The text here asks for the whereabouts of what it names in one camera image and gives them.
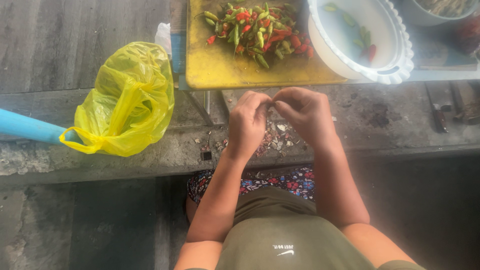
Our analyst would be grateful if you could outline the person's right hand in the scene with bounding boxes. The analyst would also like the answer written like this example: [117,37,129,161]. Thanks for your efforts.
[272,87,338,149]

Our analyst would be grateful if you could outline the person's left hand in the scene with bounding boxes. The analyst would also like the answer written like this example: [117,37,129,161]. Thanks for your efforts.
[225,90,273,158]

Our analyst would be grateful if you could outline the heap of chili stems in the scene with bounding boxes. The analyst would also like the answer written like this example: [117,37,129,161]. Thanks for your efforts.
[194,119,305,158]

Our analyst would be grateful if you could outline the yellow cutting board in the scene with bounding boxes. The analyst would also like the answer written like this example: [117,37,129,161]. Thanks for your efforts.
[185,0,348,90]

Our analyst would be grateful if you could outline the pile of red green chilies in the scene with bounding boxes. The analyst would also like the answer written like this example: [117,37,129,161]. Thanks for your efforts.
[195,0,316,70]

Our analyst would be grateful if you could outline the floral patterned trousers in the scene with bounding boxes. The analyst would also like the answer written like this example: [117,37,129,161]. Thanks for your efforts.
[186,166,316,206]

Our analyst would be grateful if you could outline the white plastic bag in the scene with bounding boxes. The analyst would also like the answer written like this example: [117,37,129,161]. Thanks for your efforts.
[154,22,173,58]

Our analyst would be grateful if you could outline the white plastic basin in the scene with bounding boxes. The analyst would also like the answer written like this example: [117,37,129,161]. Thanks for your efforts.
[307,0,415,85]

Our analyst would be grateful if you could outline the yellow plastic bag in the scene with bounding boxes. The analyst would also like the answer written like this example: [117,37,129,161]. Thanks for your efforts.
[59,41,175,158]

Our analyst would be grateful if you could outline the olive green shirt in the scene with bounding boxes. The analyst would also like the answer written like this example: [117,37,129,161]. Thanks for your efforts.
[183,185,427,270]

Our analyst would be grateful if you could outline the grey bowl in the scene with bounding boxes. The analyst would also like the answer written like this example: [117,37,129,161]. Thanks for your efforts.
[403,0,480,27]

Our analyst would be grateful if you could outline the rusty metal tool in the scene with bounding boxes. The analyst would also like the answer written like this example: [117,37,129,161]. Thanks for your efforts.
[449,80,480,126]

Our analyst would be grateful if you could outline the light blue pipe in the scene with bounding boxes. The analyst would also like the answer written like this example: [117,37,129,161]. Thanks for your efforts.
[0,108,82,146]

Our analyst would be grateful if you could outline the knife with dark handle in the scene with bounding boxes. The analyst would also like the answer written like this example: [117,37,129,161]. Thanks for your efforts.
[425,82,449,134]

